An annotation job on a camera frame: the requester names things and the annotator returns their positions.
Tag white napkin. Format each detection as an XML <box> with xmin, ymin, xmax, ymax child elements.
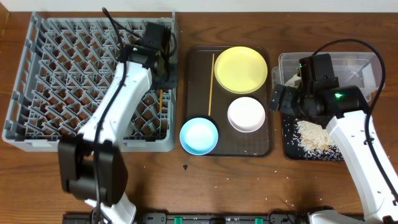
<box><xmin>285</xmin><ymin>74</ymin><xmax>301</xmax><ymax>88</ymax></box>

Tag pale pink bowl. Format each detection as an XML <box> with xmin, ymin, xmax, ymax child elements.
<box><xmin>227</xmin><ymin>97</ymin><xmax>266</xmax><ymax>133</ymax></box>

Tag rice and food scraps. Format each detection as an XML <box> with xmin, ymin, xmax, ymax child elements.
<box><xmin>284</xmin><ymin>116</ymin><xmax>345</xmax><ymax>160</ymax></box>

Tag wooden chopstick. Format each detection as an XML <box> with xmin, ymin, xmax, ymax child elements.
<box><xmin>208</xmin><ymin>53</ymin><xmax>215</xmax><ymax>116</ymax></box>
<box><xmin>159</xmin><ymin>90</ymin><xmax>163</xmax><ymax>114</ymax></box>

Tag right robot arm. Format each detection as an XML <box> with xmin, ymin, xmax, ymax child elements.
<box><xmin>269</xmin><ymin>52</ymin><xmax>397</xmax><ymax>223</ymax></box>

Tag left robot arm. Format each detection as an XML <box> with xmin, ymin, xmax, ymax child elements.
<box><xmin>58</xmin><ymin>22</ymin><xmax>177</xmax><ymax>223</ymax></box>

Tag black waste tray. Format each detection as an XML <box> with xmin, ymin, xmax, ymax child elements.
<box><xmin>281</xmin><ymin>108</ymin><xmax>346</xmax><ymax>162</ymax></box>

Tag dark brown serving tray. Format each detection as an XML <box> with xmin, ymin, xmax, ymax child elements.
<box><xmin>183</xmin><ymin>45</ymin><xmax>274</xmax><ymax>157</ymax></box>

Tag yellow plate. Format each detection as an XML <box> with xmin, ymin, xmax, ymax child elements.
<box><xmin>215</xmin><ymin>47</ymin><xmax>268</xmax><ymax>95</ymax></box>

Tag light blue bowl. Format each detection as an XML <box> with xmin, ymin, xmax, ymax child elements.
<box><xmin>179</xmin><ymin>118</ymin><xmax>219</xmax><ymax>156</ymax></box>

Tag clear plastic bin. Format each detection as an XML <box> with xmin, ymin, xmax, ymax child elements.
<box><xmin>272</xmin><ymin>52</ymin><xmax>382</xmax><ymax>101</ymax></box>

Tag grey dish rack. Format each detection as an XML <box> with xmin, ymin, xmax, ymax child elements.
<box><xmin>2</xmin><ymin>12</ymin><xmax>178</xmax><ymax>152</ymax></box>

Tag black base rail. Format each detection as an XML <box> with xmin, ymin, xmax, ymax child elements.
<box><xmin>62</xmin><ymin>212</ymin><xmax>368</xmax><ymax>224</ymax></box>

